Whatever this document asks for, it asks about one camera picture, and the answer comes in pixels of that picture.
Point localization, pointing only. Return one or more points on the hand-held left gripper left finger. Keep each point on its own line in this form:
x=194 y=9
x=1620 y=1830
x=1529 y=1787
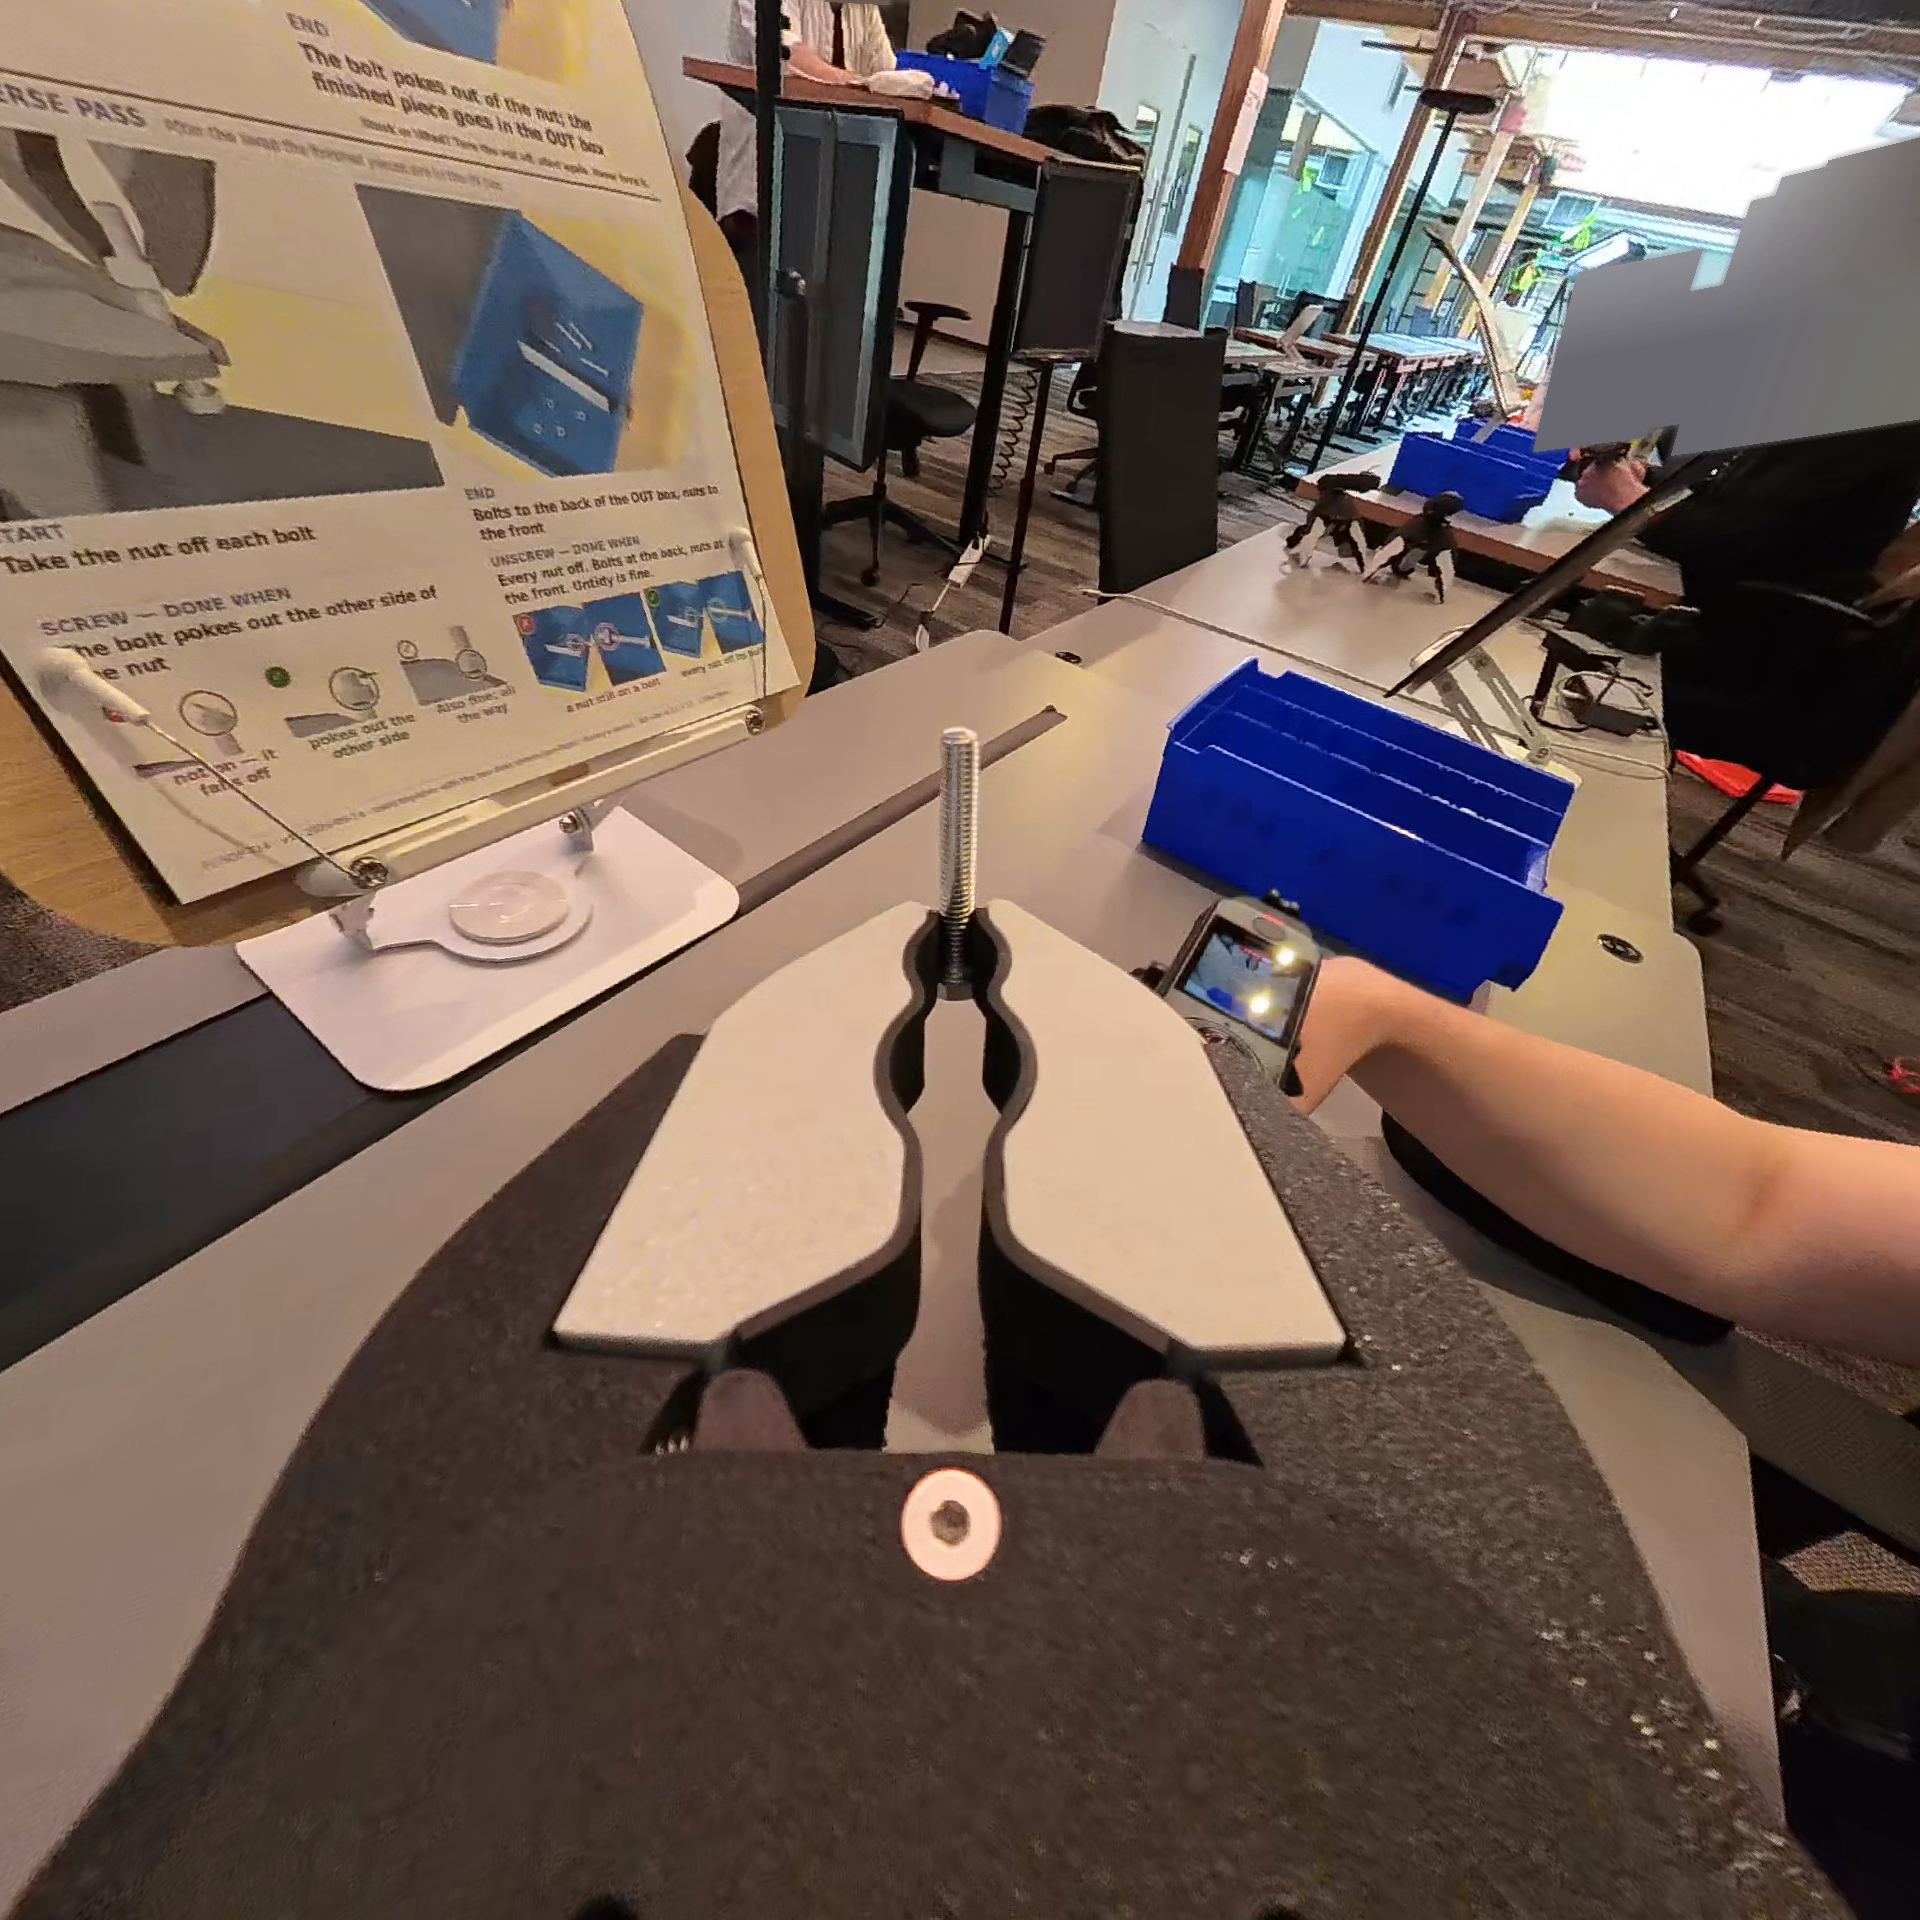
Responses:
x=749 y=1171

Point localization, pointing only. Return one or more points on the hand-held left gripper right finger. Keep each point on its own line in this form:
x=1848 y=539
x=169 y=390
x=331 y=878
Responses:
x=1154 y=1185

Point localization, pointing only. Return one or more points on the blue plastic bin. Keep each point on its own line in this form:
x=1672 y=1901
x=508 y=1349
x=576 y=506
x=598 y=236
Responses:
x=1348 y=854

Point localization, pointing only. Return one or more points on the silver bolt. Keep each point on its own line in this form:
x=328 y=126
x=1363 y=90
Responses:
x=961 y=840

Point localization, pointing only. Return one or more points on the person's right forearm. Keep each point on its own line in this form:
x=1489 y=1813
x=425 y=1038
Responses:
x=1650 y=1185

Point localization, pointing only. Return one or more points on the grey desk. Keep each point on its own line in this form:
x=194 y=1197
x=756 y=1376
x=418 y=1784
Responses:
x=900 y=780

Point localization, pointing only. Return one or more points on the wooden top standing desk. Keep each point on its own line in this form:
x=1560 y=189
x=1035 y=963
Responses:
x=838 y=92

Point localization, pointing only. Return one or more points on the person's right hand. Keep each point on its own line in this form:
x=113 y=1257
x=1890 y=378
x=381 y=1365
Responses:
x=1358 y=1020

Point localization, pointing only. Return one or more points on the black mesh wrist pad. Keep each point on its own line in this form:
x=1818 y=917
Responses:
x=1500 y=1214

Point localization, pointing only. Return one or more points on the black power adapter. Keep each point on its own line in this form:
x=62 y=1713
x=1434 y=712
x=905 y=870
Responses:
x=1612 y=715

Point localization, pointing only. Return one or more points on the small black tripod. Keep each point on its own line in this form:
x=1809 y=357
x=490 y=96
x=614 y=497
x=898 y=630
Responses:
x=1425 y=539
x=1334 y=517

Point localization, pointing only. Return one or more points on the black tablet on stand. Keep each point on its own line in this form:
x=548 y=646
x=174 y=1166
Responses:
x=1560 y=579

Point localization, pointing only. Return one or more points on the dark wooden table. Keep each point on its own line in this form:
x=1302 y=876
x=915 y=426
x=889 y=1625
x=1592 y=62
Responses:
x=1529 y=546

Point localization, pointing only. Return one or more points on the small red object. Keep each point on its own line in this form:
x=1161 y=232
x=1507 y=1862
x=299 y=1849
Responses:
x=1733 y=777

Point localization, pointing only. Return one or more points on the white power strip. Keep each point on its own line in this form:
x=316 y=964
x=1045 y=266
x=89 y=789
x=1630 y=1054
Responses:
x=966 y=568

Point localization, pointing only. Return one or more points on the small blue bin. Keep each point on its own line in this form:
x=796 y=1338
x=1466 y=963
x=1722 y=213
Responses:
x=1477 y=474

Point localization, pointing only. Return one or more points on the black mesh-back chair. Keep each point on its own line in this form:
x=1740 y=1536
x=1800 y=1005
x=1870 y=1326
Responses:
x=1156 y=450

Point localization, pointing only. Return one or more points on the black swivel chair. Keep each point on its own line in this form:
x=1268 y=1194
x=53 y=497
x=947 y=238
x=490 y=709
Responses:
x=1800 y=705

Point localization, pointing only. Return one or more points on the row of office desks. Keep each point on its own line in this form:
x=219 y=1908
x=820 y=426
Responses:
x=1348 y=376

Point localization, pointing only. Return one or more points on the black office chair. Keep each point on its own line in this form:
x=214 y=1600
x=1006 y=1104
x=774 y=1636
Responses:
x=921 y=404

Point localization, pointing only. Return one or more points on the black floor lamp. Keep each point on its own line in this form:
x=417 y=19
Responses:
x=1410 y=224

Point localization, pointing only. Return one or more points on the black monitor on floor stand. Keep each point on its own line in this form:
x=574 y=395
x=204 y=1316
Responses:
x=826 y=269

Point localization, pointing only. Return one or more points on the printed instruction sheet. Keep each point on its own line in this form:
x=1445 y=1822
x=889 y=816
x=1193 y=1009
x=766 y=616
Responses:
x=376 y=450

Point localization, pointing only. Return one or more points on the black bag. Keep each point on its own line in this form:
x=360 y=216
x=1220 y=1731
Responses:
x=1089 y=136

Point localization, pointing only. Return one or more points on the person's black trousers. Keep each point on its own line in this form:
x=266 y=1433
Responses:
x=1851 y=1723

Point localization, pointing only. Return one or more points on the blue storage crate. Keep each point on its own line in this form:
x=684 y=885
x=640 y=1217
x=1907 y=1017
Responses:
x=973 y=92

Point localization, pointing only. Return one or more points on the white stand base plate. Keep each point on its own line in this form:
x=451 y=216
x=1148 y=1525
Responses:
x=628 y=901

